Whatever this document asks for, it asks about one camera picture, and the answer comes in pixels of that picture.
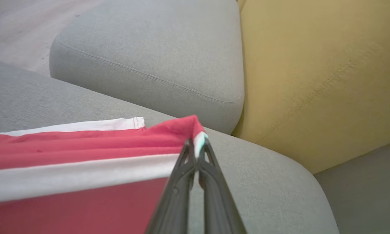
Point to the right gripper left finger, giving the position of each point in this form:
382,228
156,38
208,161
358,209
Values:
175,201

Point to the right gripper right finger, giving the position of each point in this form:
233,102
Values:
217,201

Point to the grey sofa seat cushion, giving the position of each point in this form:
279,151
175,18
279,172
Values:
156,42
367,195

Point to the red shorts with white stripe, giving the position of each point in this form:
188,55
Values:
84,143

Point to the yellow sofa backrest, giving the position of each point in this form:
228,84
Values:
328,81

